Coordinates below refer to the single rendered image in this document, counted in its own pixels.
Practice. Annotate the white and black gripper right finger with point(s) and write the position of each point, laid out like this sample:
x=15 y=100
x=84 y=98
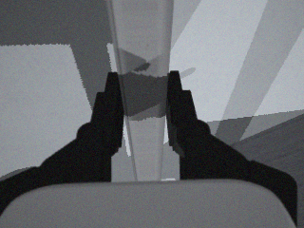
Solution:
x=202 y=154

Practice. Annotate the dark grey rod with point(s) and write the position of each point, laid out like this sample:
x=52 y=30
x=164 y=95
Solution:
x=141 y=33

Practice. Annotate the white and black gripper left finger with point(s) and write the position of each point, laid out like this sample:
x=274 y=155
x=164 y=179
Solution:
x=86 y=159

